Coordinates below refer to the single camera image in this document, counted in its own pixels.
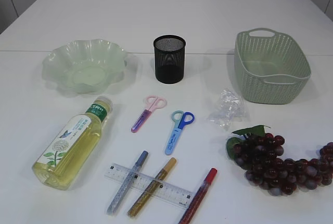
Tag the green woven plastic basket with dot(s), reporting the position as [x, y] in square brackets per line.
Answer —
[270, 69]

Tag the black mesh pen holder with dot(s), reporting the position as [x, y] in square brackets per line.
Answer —
[169, 53]

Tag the green wavy plastic plate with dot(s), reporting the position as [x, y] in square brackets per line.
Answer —
[85, 66]

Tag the red glitter pen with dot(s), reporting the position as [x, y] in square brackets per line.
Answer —
[199, 196]

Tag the blue capped scissors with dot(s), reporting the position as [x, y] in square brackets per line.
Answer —
[180, 119]

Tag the dark red grape bunch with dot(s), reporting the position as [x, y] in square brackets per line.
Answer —
[259, 154]

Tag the blue glitter pen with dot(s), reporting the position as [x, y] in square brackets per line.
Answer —
[114, 205]

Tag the clear plastic sheet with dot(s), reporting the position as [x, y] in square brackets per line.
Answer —
[228, 107]

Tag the gold glitter pen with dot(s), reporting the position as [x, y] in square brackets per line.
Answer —
[151, 188]

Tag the green tea bottle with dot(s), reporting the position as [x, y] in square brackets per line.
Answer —
[58, 166]

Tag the clear plastic ruler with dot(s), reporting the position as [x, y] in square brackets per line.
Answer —
[165, 191]

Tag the pink capped scissors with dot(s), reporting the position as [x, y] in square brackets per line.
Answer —
[153, 102]

